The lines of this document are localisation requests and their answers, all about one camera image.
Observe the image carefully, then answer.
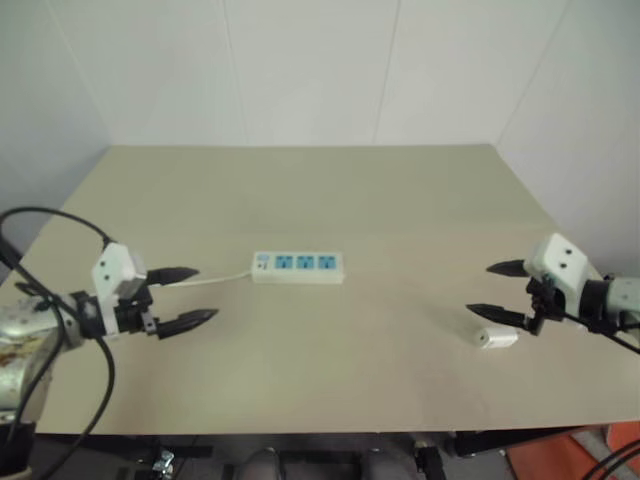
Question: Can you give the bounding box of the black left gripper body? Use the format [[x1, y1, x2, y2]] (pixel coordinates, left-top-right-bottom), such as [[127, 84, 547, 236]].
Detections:
[[113, 285, 162, 342]]

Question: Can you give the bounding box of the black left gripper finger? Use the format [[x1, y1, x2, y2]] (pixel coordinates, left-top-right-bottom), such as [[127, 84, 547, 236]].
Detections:
[[144, 266, 201, 288], [156, 308, 221, 342]]

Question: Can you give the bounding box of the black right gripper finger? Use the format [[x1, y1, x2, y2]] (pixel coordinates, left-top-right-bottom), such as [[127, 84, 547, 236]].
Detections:
[[465, 302, 530, 330], [485, 259, 527, 279]]

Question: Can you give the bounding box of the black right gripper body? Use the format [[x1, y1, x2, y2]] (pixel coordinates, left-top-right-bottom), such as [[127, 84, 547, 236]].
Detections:
[[524, 273, 567, 336]]

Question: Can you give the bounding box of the white plug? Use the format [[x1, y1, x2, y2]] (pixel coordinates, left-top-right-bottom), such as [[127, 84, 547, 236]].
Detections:
[[471, 324, 522, 352]]

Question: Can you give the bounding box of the white power strip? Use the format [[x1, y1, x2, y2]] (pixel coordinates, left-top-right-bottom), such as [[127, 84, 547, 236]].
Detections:
[[250, 250, 347, 286]]

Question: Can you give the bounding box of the orange object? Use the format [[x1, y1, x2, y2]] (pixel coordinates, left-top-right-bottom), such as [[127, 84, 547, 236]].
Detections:
[[503, 420, 640, 480]]

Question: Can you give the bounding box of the dark rounded shape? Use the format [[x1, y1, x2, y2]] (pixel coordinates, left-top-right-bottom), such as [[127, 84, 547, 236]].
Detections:
[[238, 448, 282, 480]]

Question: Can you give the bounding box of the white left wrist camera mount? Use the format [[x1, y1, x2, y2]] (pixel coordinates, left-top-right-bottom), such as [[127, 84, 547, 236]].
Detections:
[[90, 241, 149, 342]]

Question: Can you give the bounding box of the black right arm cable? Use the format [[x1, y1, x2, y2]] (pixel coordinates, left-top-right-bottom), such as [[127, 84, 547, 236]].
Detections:
[[559, 311, 640, 358]]

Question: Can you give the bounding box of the black floor cable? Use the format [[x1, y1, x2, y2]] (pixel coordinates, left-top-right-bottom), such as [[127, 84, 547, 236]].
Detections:
[[581, 438, 640, 480]]

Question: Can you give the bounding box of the black table frame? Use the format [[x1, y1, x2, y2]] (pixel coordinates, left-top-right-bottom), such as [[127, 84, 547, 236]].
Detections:
[[29, 423, 617, 480]]

